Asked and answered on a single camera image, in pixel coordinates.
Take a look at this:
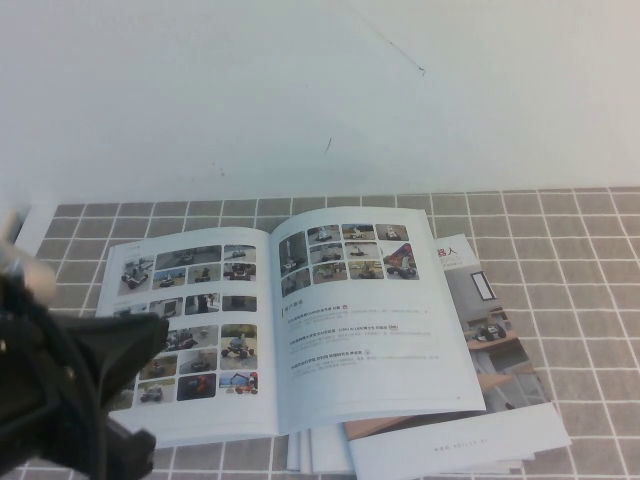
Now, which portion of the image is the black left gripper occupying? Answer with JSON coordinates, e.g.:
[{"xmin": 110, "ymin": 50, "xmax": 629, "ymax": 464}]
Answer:
[{"xmin": 0, "ymin": 277, "xmax": 171, "ymax": 480}]

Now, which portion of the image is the white product catalogue book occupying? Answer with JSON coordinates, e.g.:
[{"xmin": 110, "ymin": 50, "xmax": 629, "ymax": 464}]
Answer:
[{"xmin": 94, "ymin": 207, "xmax": 487, "ymax": 449}]

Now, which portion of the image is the white booklet stack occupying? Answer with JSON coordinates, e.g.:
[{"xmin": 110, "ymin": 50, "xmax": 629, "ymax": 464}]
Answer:
[{"xmin": 285, "ymin": 422, "xmax": 539, "ymax": 475}]

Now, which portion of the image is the brochure with office photo cover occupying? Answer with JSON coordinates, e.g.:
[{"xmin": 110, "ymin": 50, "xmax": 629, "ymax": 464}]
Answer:
[{"xmin": 342, "ymin": 232, "xmax": 574, "ymax": 474}]

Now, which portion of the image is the grey white-checked tablecloth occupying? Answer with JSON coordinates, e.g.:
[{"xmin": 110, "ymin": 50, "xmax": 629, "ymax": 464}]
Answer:
[{"xmin": 0, "ymin": 187, "xmax": 640, "ymax": 480}]

